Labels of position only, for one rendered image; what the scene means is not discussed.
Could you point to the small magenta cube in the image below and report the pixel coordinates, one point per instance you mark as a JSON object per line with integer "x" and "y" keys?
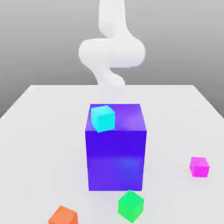
{"x": 199, "y": 167}

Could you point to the small green cube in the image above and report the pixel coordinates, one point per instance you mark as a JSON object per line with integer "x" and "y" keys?
{"x": 130, "y": 206}

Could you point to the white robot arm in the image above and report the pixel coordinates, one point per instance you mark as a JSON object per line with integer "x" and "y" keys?
{"x": 112, "y": 50}

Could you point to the small cyan cube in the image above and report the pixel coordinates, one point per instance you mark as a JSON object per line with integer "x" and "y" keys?
{"x": 103, "y": 119}

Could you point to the small orange cube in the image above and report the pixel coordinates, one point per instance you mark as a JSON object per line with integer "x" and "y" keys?
{"x": 63, "y": 216}

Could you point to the large purple box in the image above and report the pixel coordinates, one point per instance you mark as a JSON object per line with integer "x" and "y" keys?
{"x": 115, "y": 157}

